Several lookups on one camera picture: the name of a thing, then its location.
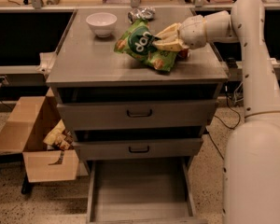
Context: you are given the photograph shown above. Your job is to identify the white paper on ledge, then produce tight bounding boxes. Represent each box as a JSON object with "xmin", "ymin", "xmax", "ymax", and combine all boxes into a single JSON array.
[{"xmin": 35, "ymin": 52, "xmax": 57, "ymax": 75}]

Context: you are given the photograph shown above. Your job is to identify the white bowl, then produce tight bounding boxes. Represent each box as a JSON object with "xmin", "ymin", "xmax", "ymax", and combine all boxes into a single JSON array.
[{"xmin": 86, "ymin": 12, "xmax": 118, "ymax": 37}]

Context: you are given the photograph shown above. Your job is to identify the green rice chip bag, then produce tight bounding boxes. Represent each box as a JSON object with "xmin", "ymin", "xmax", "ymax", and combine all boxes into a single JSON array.
[{"xmin": 114, "ymin": 19, "xmax": 177, "ymax": 72}]

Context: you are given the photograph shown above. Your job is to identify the snack bags in box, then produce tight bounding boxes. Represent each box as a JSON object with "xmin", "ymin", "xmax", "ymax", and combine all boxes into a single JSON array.
[{"xmin": 43, "ymin": 120, "xmax": 74, "ymax": 150}]

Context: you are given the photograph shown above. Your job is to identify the middle grey drawer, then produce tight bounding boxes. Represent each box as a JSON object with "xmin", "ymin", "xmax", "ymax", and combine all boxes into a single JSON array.
[{"xmin": 74, "ymin": 138, "xmax": 203, "ymax": 161}]

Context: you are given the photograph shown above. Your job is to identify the black floor cable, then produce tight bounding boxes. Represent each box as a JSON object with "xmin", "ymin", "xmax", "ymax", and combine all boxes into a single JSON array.
[{"xmin": 205, "ymin": 87, "xmax": 242, "ymax": 161}]

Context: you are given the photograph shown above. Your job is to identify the orange soda can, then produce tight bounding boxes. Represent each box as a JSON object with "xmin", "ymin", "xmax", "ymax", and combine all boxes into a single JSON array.
[{"xmin": 177, "ymin": 49, "xmax": 189, "ymax": 59}]

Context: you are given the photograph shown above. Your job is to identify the top grey drawer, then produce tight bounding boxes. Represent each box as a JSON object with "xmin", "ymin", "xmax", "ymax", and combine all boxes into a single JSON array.
[{"xmin": 57, "ymin": 100, "xmax": 217, "ymax": 131}]

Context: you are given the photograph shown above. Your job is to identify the grey drawer cabinet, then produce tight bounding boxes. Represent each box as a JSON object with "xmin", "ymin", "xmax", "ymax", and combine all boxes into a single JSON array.
[{"xmin": 46, "ymin": 7, "xmax": 229, "ymax": 224}]

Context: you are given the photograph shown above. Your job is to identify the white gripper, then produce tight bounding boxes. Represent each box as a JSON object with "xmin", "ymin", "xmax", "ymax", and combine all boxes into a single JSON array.
[{"xmin": 153, "ymin": 15, "xmax": 206, "ymax": 52}]

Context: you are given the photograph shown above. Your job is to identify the crumpled silver foil bag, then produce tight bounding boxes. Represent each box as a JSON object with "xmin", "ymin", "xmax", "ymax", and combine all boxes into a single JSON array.
[{"xmin": 128, "ymin": 7, "xmax": 155, "ymax": 23}]

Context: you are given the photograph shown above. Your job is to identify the bottom grey drawer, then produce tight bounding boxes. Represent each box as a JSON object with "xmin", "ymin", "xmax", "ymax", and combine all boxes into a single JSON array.
[{"xmin": 86, "ymin": 158, "xmax": 208, "ymax": 224}]

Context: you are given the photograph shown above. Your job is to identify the open cardboard box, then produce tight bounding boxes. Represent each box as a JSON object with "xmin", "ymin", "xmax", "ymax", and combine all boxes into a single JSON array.
[{"xmin": 0, "ymin": 90, "xmax": 79, "ymax": 183}]

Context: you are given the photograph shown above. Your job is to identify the grey drawer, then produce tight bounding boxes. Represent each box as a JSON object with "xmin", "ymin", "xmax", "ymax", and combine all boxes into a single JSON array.
[
  {"xmin": 86, "ymin": 158, "xmax": 208, "ymax": 224},
  {"xmin": 57, "ymin": 100, "xmax": 217, "ymax": 131},
  {"xmin": 74, "ymin": 138, "xmax": 203, "ymax": 161}
]

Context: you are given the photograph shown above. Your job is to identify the white power strip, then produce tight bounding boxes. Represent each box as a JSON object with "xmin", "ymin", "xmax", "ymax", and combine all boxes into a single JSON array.
[{"xmin": 270, "ymin": 58, "xmax": 280, "ymax": 66}]

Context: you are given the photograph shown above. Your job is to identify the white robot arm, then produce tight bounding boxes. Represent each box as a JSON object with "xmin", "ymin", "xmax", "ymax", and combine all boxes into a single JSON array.
[{"xmin": 175, "ymin": 0, "xmax": 280, "ymax": 224}]

